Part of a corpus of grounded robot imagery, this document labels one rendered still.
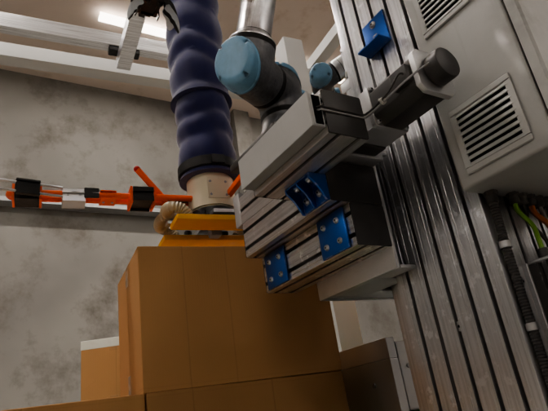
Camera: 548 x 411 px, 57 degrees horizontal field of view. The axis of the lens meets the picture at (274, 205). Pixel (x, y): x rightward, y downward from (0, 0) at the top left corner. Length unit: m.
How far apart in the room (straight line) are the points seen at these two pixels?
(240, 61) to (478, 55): 0.50
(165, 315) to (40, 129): 6.69
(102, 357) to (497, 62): 2.86
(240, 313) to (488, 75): 0.94
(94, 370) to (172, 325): 1.93
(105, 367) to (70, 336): 3.68
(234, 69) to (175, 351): 0.76
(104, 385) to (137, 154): 5.30
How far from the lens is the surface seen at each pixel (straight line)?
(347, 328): 3.07
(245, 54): 1.18
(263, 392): 1.52
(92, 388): 3.35
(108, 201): 1.76
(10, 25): 4.04
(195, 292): 1.50
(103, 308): 7.14
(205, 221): 1.66
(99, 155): 7.97
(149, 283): 1.47
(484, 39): 1.00
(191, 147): 1.84
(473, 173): 0.95
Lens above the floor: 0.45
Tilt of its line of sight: 22 degrees up
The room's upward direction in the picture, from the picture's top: 9 degrees counter-clockwise
